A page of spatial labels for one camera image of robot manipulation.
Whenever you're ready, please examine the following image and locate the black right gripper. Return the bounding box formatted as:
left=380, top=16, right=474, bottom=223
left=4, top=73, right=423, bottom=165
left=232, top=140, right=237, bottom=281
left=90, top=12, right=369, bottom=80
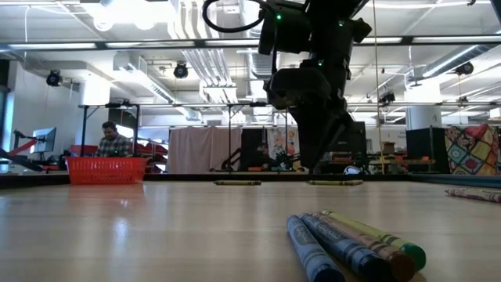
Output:
left=265, top=17, right=373, bottom=173

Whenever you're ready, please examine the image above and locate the person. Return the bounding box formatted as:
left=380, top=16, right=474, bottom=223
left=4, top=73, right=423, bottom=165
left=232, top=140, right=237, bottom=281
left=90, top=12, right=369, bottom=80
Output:
left=254, top=143, right=275, bottom=172
left=96, top=121, right=133, bottom=157

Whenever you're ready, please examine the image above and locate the red plastic basket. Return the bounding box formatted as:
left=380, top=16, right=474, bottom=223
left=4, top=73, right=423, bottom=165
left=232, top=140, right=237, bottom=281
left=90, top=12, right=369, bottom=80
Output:
left=64, top=156, right=150, bottom=186

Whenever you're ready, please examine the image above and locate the red bins shelf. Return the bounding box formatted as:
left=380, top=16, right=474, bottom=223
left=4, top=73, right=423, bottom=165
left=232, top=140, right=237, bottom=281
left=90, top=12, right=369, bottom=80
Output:
left=135, top=141, right=169, bottom=174

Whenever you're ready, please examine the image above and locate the beige curtain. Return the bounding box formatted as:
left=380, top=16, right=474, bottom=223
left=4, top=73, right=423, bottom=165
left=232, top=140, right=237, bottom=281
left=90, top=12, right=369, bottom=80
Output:
left=167, top=125, right=243, bottom=174

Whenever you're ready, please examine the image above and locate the dark blue crayon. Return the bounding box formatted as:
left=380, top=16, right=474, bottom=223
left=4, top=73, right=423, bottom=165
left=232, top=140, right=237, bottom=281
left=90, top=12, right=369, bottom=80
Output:
left=299, top=213, right=392, bottom=282

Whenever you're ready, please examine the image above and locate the black partition panel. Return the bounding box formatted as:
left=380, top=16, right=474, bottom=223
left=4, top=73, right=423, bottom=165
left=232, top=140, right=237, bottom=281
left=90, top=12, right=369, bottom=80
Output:
left=240, top=128, right=269, bottom=172

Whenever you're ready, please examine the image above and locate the large black monitor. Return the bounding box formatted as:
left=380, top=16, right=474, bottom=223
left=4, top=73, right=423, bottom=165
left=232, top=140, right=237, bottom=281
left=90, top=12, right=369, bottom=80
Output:
left=332, top=121, right=368, bottom=154

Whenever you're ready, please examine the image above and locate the white rectangular air duct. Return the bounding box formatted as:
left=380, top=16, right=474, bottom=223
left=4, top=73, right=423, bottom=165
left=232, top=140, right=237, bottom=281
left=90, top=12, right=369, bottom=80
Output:
left=112, top=52, right=203, bottom=121

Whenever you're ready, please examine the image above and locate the floral curtain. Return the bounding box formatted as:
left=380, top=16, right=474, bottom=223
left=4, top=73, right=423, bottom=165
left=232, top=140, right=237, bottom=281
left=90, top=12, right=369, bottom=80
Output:
left=267, top=127, right=301, bottom=172

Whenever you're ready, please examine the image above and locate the wooden background workbench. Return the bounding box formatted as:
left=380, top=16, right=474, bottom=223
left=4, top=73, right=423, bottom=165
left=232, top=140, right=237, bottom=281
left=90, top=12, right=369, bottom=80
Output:
left=367, top=155, right=436, bottom=174

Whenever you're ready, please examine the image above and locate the yellow-green crayon teal tip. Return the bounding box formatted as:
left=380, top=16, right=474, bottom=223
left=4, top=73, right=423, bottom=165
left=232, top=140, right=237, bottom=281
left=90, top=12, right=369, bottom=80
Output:
left=320, top=209, right=427, bottom=273

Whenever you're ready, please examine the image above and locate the light blue crayon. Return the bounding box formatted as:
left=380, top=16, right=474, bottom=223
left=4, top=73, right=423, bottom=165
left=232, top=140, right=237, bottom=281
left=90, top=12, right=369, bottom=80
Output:
left=286, top=214, right=347, bottom=282

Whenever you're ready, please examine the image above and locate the black background table frame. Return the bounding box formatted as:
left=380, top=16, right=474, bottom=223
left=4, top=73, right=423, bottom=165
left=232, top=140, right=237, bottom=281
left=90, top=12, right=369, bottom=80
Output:
left=77, top=102, right=141, bottom=157
left=187, top=101, right=290, bottom=173

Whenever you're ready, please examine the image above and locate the olive green crayon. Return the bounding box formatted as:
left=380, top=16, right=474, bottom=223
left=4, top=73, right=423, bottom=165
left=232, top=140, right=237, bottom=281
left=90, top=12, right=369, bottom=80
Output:
left=213, top=179, right=262, bottom=186
left=308, top=179, right=355, bottom=186

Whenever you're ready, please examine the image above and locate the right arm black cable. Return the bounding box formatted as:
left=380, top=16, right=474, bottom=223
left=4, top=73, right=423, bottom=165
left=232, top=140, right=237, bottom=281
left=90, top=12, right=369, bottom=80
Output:
left=202, top=0, right=275, bottom=34

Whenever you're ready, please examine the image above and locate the brown crayon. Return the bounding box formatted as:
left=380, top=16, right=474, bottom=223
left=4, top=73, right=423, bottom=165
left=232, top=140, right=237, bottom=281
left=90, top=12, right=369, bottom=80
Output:
left=312, top=211, right=416, bottom=282

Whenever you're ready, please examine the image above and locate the thin hanging cord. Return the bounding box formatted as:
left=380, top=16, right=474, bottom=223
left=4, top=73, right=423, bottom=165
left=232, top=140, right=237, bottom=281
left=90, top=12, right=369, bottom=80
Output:
left=371, top=0, right=384, bottom=174

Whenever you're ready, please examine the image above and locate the black table edge rail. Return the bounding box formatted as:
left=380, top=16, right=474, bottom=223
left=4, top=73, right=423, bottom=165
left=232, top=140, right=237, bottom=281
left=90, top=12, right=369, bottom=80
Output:
left=0, top=172, right=412, bottom=190

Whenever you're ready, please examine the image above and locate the small grey monitor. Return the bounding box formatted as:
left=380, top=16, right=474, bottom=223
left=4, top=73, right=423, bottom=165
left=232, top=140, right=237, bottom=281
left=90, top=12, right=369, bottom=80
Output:
left=31, top=127, right=57, bottom=154

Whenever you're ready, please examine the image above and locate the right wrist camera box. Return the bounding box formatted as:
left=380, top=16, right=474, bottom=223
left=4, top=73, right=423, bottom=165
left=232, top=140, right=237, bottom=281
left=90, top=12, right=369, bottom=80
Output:
left=258, top=2, right=312, bottom=56

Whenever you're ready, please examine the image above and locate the blue table edge bar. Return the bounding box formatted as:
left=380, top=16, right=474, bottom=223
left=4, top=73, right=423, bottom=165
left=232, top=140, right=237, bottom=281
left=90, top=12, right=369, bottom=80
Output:
left=409, top=173, right=501, bottom=189

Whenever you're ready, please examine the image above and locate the colourful patchwork quilt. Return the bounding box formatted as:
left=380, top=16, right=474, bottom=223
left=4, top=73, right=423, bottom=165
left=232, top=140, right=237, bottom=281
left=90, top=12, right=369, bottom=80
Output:
left=445, top=124, right=501, bottom=176

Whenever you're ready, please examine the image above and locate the round silver ceiling duct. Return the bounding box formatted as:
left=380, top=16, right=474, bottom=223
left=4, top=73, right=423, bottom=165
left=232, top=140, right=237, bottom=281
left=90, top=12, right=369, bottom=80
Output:
left=238, top=0, right=275, bottom=125

